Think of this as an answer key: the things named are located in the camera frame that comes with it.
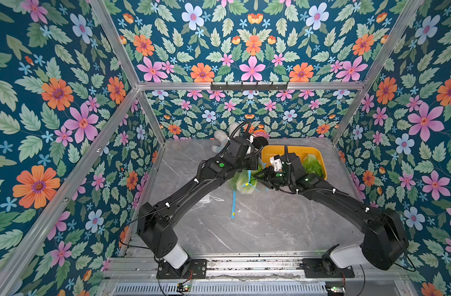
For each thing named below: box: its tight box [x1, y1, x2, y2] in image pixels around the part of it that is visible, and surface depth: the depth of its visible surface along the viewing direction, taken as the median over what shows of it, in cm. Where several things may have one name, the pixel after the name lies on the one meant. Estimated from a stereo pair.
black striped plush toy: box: [251, 128, 269, 149], surface depth 116 cm
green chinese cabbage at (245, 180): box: [229, 165, 263, 194], surface depth 78 cm
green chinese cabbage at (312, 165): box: [302, 153, 325, 179], surface depth 97 cm
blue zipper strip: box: [231, 190, 236, 219], surface depth 93 cm
